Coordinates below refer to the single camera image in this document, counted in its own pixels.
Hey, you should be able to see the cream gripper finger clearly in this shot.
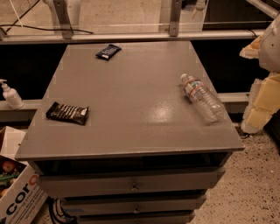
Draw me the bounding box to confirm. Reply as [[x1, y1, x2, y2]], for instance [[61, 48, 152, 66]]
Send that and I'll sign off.
[[239, 35, 263, 59], [241, 73, 280, 134]]

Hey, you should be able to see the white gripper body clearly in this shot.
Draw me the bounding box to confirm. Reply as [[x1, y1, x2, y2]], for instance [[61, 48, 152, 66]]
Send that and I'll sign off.
[[259, 14, 280, 73]]

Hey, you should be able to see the clear plastic water bottle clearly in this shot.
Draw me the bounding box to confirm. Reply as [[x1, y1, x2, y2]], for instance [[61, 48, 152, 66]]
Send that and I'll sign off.
[[180, 73, 226, 123]]

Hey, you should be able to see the white pump dispenser bottle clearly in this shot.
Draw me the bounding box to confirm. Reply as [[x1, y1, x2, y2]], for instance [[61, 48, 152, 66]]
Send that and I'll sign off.
[[0, 79, 24, 109]]

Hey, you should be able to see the grey drawer cabinet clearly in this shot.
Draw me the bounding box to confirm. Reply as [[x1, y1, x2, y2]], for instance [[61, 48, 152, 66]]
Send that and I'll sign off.
[[17, 41, 243, 224]]

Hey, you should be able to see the dark blue snack bar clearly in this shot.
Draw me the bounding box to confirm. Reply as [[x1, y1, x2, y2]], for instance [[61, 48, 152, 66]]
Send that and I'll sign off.
[[95, 44, 122, 60]]

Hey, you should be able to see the dark brown snack bar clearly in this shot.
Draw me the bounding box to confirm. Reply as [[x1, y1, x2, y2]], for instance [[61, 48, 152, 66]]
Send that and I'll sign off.
[[45, 101, 89, 125]]

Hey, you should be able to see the white cardboard box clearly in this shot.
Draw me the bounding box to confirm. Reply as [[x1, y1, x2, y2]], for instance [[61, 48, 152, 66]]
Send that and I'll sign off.
[[0, 126, 47, 224]]

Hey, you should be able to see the red apple in box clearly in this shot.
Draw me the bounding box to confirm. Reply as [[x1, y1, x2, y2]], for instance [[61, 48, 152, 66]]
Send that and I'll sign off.
[[2, 160, 16, 173]]

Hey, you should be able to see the black cable under cabinet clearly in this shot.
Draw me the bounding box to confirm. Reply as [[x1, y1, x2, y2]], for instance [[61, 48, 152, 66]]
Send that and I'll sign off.
[[47, 198, 77, 224]]

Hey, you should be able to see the black cable on floor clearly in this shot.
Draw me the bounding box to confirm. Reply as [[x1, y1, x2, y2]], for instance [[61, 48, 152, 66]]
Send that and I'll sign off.
[[0, 0, 95, 35]]

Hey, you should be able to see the metal frame rail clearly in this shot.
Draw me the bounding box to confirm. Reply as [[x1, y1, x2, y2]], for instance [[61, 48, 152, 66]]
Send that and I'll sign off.
[[0, 0, 280, 46]]

